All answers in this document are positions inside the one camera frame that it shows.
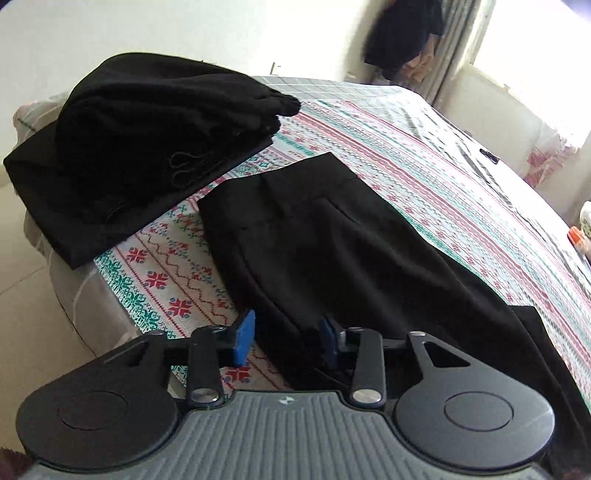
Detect bed mattress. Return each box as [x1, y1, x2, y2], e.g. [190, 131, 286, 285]
[18, 215, 178, 400]

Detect hanging peach clothes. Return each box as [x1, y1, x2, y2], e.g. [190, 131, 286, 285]
[399, 34, 437, 85]

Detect black pants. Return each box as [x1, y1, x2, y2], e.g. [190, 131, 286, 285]
[198, 152, 591, 472]

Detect pink patterned cloth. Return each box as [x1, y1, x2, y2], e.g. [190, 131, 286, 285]
[526, 134, 579, 186]

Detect hanging dark clothes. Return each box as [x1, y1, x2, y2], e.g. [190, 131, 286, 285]
[362, 0, 445, 80]

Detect pile of folded black clothes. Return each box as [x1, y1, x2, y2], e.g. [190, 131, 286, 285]
[4, 53, 302, 271]

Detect pink and white pillow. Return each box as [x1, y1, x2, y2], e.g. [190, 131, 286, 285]
[13, 90, 71, 139]

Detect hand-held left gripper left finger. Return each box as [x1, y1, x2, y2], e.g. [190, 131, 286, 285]
[104, 309, 257, 411]

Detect maroon rug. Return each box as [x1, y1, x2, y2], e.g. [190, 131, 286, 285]
[0, 445, 29, 480]

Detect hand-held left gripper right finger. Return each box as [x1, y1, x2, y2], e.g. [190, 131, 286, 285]
[318, 315, 472, 409]

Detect grey curtain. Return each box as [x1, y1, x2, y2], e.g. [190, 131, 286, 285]
[425, 0, 498, 106]

